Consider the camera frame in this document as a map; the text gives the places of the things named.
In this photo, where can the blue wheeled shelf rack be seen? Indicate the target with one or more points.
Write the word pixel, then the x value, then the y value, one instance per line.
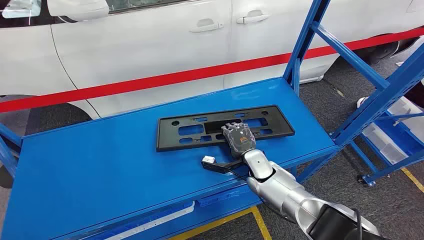
pixel 402 140

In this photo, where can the white car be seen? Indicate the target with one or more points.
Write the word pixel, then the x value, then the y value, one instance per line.
pixel 132 49

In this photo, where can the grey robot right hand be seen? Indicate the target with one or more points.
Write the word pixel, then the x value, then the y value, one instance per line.
pixel 240 140

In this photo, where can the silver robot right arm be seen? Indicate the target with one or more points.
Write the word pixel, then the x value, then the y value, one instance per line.
pixel 281 188

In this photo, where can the blue metal shelf rack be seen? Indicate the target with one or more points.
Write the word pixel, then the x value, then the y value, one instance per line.
pixel 99 159

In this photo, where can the pale wrist camera on bracket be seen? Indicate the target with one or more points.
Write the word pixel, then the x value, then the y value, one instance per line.
pixel 208 159

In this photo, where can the black plastic plate frame part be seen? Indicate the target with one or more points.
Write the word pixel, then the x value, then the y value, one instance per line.
pixel 169 139

